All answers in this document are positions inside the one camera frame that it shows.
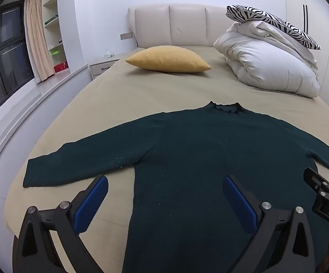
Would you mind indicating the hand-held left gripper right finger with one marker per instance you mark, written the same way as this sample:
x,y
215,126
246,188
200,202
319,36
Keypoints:
x,y
239,204

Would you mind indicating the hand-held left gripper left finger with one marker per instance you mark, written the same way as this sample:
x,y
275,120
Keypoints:
x,y
92,204

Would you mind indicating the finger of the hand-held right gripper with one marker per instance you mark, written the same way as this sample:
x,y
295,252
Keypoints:
x,y
316,182

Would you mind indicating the dark green sweater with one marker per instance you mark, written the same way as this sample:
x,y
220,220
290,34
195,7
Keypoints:
x,y
181,162

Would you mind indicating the white window ledge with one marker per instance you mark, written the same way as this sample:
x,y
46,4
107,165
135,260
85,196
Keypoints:
x,y
25,105

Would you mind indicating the beige bed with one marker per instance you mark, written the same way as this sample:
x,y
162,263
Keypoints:
x,y
153,91

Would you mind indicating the white folded duvet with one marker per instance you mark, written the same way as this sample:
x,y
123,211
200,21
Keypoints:
x,y
266,62

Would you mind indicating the white nightstand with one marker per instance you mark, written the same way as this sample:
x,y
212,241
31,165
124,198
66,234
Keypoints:
x,y
103,66

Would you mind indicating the red box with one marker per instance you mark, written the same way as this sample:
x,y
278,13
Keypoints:
x,y
59,67

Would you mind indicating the green lidded container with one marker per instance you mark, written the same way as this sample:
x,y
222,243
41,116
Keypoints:
x,y
55,57

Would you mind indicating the white wardrobe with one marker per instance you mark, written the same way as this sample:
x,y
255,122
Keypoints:
x,y
323,20

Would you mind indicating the yellow pillow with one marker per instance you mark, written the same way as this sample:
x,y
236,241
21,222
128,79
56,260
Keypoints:
x,y
167,59

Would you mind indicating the zebra striped pillow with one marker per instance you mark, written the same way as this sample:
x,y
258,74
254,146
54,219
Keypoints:
x,y
269,20

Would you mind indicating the dark window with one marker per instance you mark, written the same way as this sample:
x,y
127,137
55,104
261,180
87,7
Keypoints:
x,y
8,57

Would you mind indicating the beige curtain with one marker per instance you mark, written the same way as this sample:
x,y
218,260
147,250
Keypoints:
x,y
36,39

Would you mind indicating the white shelf unit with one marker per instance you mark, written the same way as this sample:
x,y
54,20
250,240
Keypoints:
x,y
52,34

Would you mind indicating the cream padded headboard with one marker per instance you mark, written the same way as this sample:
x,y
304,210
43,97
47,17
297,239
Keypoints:
x,y
187,25

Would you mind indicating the wall switch panel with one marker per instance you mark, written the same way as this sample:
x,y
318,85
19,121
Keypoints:
x,y
126,36

